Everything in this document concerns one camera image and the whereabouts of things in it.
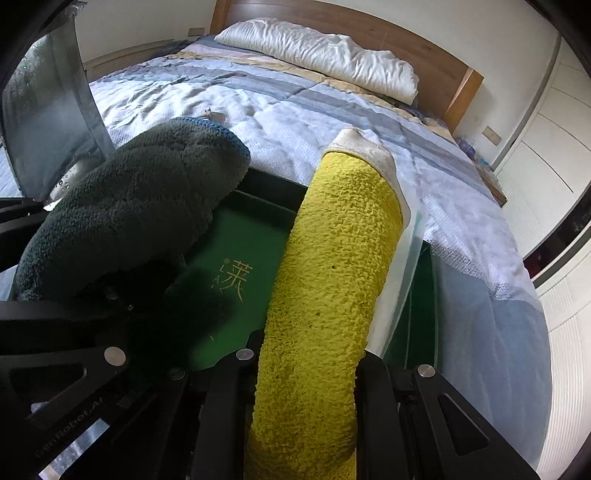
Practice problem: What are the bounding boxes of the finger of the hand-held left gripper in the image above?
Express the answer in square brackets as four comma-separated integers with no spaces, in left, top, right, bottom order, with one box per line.
[0,270,232,416]
[0,196,47,217]

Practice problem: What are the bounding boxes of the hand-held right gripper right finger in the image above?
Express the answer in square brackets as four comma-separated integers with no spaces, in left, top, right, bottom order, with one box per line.
[355,353,541,480]

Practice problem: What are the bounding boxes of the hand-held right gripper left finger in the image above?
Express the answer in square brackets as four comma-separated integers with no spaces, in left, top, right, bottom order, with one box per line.
[191,332,264,480]

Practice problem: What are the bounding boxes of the yellow towel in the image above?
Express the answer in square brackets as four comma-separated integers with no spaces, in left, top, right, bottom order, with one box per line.
[244,128,413,480]

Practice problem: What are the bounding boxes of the clear plastic packet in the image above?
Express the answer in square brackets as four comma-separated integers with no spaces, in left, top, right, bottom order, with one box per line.
[367,185,424,361]

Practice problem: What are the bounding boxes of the dark grey towel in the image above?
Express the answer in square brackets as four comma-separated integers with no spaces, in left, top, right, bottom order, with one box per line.
[10,117,251,303]

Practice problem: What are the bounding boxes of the green tray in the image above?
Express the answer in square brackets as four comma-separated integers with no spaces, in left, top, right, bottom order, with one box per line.
[175,168,439,370]

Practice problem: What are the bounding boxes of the glass pitcher with dark lid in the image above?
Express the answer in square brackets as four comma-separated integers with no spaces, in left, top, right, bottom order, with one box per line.
[0,18,116,204]

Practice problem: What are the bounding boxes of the low white cabinet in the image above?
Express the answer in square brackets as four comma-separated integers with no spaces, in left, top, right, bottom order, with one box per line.
[85,39,185,84]

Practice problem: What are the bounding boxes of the wooden nightstand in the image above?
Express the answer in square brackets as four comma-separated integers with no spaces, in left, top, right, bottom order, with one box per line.
[480,161,509,206]

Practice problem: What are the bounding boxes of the purple small containers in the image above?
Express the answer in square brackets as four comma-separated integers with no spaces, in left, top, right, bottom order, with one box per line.
[455,136,490,169]

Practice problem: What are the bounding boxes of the white wardrobe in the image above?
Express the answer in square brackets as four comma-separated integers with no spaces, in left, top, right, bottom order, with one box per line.
[489,41,591,480]

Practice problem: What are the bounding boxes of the white pillow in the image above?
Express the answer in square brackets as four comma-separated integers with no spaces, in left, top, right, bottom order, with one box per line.
[213,17,420,106]

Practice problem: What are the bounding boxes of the wooden headboard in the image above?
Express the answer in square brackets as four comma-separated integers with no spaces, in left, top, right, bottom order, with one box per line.
[210,0,485,134]

